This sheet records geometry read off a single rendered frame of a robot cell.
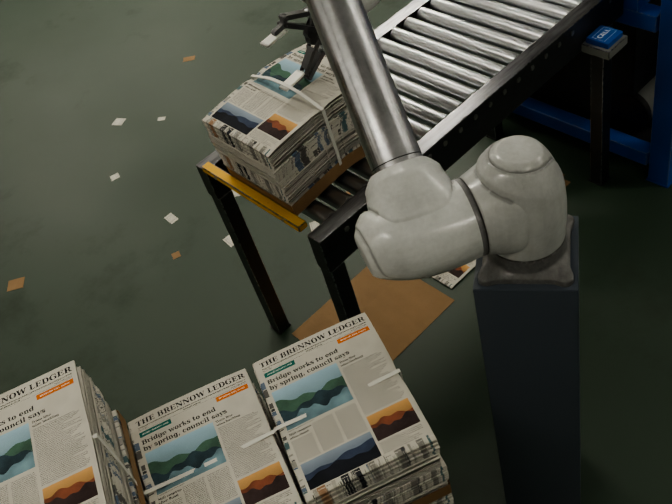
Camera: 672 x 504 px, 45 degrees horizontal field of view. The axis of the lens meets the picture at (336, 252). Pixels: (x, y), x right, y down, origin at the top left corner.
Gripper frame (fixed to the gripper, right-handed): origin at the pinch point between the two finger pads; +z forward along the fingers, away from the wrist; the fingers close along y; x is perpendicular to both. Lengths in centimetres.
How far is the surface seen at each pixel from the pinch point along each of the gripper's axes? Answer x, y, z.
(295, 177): -13.3, 20.5, 14.9
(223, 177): 15.1, 29.3, 21.8
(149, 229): 115, 110, 28
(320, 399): -61, 26, 54
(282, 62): 12.4, 10.3, -8.5
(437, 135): -23.5, 35.8, -24.8
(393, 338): -10, 113, 6
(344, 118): -13.0, 17.2, -5.2
